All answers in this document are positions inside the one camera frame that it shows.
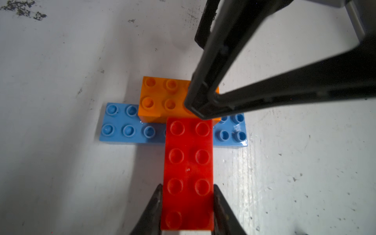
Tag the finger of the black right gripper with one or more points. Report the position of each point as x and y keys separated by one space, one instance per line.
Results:
x=351 y=75
x=235 y=25

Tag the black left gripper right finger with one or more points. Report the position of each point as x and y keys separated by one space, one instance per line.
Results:
x=225 y=222

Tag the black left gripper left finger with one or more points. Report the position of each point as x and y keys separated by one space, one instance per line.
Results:
x=150 y=220

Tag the red lego brick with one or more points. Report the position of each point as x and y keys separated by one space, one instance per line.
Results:
x=188 y=175

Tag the blue lego brick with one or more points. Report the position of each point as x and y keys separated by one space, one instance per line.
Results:
x=121 y=124

